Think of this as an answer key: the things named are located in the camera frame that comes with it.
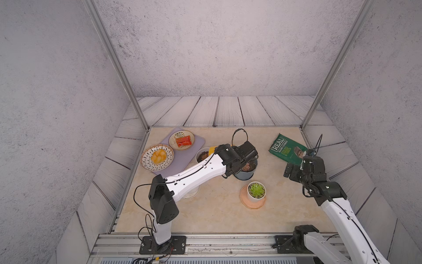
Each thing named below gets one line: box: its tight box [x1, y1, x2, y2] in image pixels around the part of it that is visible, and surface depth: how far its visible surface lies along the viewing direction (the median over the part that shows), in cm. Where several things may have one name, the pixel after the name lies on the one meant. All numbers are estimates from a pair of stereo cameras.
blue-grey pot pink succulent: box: [233, 159, 258, 181], surface depth 92 cm
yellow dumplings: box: [150, 149, 167, 164], surface depth 103 cm
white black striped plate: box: [140, 144, 175, 173], surface depth 104 cm
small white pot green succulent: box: [246, 180, 267, 203], surface depth 81 cm
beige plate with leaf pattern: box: [168, 141, 195, 151], surface depth 111 cm
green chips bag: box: [268, 133, 309, 167], surface depth 107 cm
